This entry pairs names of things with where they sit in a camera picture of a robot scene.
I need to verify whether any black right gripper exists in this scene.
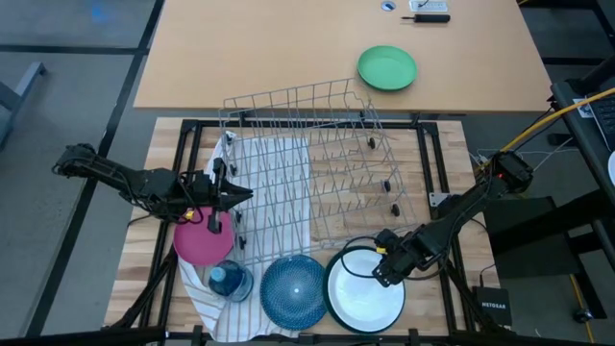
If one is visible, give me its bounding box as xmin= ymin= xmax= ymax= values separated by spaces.
xmin=372 ymin=229 xmax=419 ymax=288

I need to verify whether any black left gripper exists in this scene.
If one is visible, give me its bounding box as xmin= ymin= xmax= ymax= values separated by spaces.
xmin=181 ymin=157 xmax=255 ymax=235

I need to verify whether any dark green plate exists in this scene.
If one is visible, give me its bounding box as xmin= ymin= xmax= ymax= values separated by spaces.
xmin=322 ymin=245 xmax=407 ymax=335

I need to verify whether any pink plate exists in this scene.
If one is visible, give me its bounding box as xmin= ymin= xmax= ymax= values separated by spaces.
xmin=172 ymin=206 xmax=236 ymax=267

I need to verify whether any blue patterned plate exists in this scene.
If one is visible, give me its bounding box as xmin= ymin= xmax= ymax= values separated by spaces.
xmin=259 ymin=254 xmax=329 ymax=332

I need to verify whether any blue plastic water bottle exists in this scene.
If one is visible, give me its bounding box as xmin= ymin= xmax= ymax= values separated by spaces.
xmin=208 ymin=259 xmax=255 ymax=303

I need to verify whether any white striped dish cloth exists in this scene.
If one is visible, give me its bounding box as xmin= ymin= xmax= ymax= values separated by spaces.
xmin=178 ymin=130 xmax=313 ymax=343

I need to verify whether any light wooden desk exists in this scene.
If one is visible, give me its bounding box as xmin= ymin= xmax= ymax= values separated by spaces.
xmin=133 ymin=0 xmax=553 ymax=114

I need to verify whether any bright green plate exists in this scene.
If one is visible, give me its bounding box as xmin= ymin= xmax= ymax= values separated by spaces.
xmin=357 ymin=44 xmax=418 ymax=92

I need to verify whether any black screwdriver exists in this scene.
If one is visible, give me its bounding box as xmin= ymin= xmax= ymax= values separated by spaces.
xmin=401 ymin=13 xmax=452 ymax=24

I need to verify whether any white desk power socket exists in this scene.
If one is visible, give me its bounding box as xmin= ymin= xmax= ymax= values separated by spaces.
xmin=408 ymin=0 xmax=449 ymax=13

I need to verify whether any black network switch box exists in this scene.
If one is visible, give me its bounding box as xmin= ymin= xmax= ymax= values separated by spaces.
xmin=473 ymin=285 xmax=513 ymax=328

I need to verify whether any grey wire dish rack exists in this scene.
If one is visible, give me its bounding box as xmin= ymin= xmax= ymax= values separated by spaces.
xmin=218 ymin=78 xmax=418 ymax=268

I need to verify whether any black aluminium table frame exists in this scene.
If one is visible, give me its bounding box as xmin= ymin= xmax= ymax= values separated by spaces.
xmin=103 ymin=118 xmax=510 ymax=346

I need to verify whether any yellow cable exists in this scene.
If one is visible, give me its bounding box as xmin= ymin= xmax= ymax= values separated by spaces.
xmin=499 ymin=86 xmax=615 ymax=154

